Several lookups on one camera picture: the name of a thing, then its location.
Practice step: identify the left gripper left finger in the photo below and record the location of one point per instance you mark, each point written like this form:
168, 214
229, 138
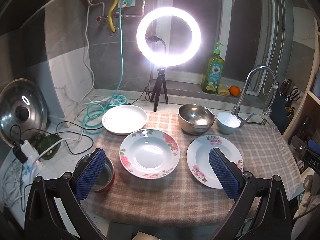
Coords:
42, 217

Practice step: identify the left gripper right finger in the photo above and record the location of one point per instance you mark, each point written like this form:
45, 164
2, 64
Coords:
272, 217

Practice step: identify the red steel-lined bowl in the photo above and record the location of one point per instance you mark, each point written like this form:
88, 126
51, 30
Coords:
106, 177

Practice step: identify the floral deep plate pink flowers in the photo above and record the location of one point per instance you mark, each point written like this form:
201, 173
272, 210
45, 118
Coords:
198, 158

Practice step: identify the light blue ceramic bowl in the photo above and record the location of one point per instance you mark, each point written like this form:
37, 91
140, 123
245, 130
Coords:
227, 123

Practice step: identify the large stainless steel bowl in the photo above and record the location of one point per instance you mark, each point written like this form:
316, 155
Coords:
195, 119

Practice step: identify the floral deep plate red roses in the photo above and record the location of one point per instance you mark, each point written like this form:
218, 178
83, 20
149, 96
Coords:
149, 154

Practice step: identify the white plate gold leaf pattern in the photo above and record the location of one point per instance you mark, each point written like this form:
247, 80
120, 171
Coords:
124, 119

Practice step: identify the white power adapter strip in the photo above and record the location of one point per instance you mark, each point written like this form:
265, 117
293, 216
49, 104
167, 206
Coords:
27, 155

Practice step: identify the black scissors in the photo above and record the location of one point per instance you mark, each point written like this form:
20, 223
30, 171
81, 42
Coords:
294, 95

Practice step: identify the orange fruit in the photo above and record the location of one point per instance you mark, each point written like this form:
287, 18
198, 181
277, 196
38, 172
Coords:
234, 91

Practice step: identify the plaid checkered table cloth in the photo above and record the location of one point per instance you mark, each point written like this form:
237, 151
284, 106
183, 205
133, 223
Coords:
179, 199

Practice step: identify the yellow sponge cloth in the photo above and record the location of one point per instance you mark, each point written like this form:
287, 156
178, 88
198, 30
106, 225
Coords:
223, 90

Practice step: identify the green dish soap bottle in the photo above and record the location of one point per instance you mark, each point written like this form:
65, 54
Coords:
212, 77

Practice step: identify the teal round power strip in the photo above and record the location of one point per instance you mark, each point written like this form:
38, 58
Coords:
117, 100

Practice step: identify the black mini tripod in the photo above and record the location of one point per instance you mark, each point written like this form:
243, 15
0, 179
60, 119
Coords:
160, 85

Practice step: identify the ring light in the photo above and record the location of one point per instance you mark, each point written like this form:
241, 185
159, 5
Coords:
162, 16

